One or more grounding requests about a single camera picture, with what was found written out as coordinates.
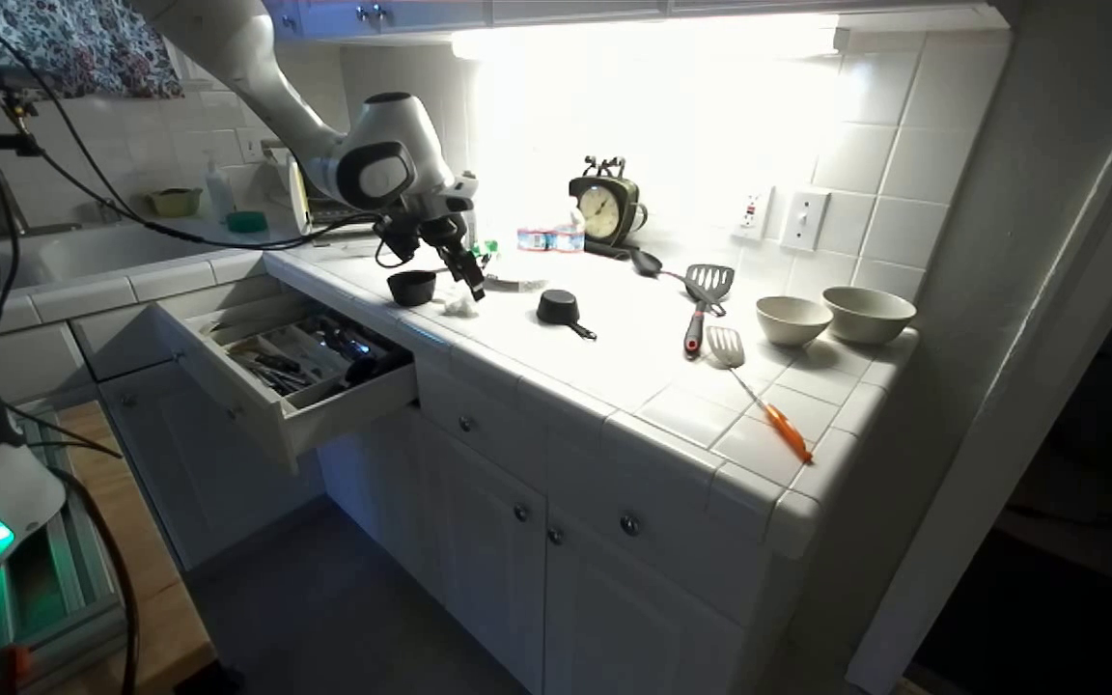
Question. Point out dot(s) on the clear soap dispenser bottle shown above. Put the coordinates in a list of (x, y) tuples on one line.
[(215, 193)]

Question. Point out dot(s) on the under-cabinet light strip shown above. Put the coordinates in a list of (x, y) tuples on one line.
[(645, 36)]

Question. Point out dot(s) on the white wall outlet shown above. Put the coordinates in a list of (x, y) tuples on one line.
[(804, 220), (750, 217)]

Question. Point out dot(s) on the yellow sponge holder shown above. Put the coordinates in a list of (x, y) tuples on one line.
[(174, 203)]

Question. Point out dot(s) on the white cabinets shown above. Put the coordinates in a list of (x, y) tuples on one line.
[(606, 580), (579, 6)]

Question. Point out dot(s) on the clear plastic water bottle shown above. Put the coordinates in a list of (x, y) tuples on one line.
[(547, 239)]

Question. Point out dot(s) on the white upper cabinets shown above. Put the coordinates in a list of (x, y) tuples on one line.
[(579, 6)]

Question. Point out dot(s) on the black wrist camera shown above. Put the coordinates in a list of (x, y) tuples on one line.
[(399, 239)]

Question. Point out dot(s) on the small green sink item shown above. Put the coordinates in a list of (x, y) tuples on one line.
[(246, 220)]

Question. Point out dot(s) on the small black pot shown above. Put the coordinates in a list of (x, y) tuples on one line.
[(411, 291)]

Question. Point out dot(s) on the white lower cabinets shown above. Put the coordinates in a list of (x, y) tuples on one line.
[(606, 580)]

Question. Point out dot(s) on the white plate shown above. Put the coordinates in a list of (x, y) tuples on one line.
[(512, 280)]

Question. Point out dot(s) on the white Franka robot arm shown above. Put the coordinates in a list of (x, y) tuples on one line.
[(250, 64)]

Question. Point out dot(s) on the white ceramic bowl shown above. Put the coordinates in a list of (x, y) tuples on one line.
[(869, 320), (792, 327)]

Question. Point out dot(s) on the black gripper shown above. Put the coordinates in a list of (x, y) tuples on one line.
[(444, 220)]

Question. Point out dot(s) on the white toaster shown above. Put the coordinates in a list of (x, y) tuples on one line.
[(633, 215)]

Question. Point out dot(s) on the black ladle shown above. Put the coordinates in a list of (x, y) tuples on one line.
[(645, 265)]

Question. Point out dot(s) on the floral curtain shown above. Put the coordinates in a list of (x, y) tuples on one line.
[(67, 50)]

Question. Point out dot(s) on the grey cutlery organizer tray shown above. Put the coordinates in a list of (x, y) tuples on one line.
[(305, 361)]

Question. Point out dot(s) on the open white drawer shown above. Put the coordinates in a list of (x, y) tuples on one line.
[(349, 403)]

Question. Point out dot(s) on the white tiled sink counter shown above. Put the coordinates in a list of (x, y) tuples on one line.
[(194, 477)]

